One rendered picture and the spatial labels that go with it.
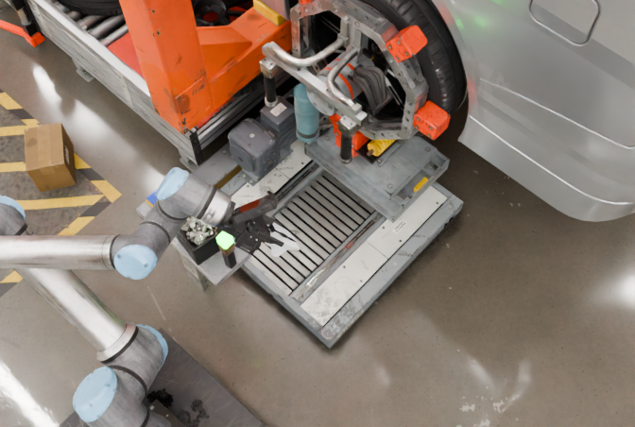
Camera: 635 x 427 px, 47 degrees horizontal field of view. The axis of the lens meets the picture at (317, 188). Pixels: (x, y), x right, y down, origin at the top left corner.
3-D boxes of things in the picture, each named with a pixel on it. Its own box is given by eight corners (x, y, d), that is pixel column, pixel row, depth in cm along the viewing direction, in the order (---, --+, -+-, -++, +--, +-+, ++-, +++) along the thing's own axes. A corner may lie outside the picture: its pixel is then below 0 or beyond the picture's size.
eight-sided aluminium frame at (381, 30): (417, 154, 259) (437, 51, 212) (404, 165, 256) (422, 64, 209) (304, 73, 278) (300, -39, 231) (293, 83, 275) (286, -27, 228)
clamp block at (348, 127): (368, 121, 226) (369, 111, 222) (350, 139, 223) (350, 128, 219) (356, 112, 228) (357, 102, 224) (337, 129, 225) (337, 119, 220)
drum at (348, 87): (377, 88, 248) (380, 60, 236) (334, 125, 241) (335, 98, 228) (346, 65, 253) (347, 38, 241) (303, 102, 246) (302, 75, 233)
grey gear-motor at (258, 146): (329, 142, 322) (330, 92, 292) (261, 202, 306) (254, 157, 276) (300, 119, 328) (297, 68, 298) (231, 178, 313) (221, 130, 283)
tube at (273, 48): (349, 45, 232) (350, 22, 223) (307, 80, 225) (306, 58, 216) (308, 18, 238) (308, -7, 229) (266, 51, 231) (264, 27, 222)
